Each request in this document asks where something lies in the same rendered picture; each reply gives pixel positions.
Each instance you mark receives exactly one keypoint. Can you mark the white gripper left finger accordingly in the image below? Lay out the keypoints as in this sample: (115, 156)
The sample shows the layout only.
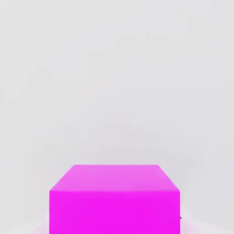
(43, 228)

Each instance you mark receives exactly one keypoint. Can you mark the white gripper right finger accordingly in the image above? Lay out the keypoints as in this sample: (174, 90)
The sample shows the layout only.
(190, 225)

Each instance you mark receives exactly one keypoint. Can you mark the small magenta cube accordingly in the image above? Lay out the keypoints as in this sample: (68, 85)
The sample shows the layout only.
(114, 210)

